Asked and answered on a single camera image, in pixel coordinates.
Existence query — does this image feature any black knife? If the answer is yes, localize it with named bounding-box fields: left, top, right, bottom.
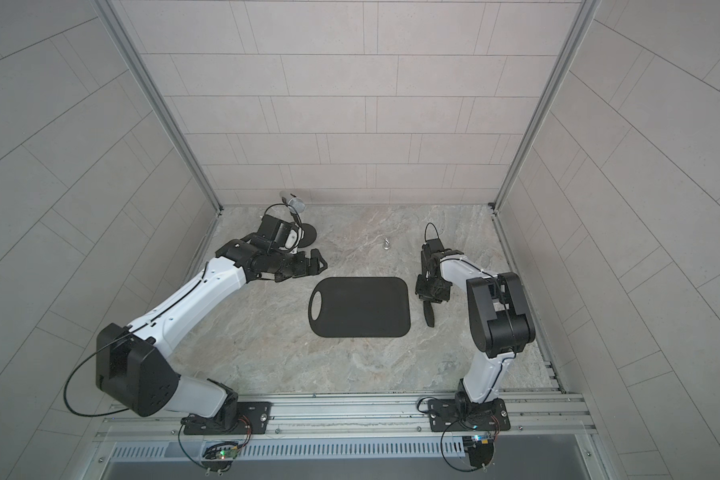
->
left=423, top=301, right=435, bottom=328

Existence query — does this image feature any black cutting board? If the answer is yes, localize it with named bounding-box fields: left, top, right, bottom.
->
left=308, top=277, right=411, bottom=338

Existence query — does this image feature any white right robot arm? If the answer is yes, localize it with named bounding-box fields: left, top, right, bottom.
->
left=415, top=249, right=536, bottom=405

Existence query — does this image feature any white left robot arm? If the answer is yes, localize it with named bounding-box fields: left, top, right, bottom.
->
left=95, top=237, right=327, bottom=427

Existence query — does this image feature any right circuit board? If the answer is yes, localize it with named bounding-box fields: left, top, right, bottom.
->
left=462, top=435, right=495, bottom=469

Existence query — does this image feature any circuit board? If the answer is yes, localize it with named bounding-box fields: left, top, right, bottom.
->
left=202, top=441, right=240, bottom=472
left=462, top=435, right=495, bottom=469

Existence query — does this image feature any left circuit board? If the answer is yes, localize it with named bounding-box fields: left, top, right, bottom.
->
left=202, top=441, right=240, bottom=472

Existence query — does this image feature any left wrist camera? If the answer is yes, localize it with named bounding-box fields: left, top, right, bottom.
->
left=257, top=214, right=299, bottom=251

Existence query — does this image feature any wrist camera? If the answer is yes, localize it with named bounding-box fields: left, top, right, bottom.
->
left=257, top=214, right=299, bottom=251
left=422, top=238, right=445, bottom=259

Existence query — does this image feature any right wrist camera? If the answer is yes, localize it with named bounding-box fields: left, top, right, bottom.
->
left=422, top=238, right=445, bottom=259

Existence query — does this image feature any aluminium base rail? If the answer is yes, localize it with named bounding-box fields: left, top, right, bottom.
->
left=93, top=390, right=596, bottom=463

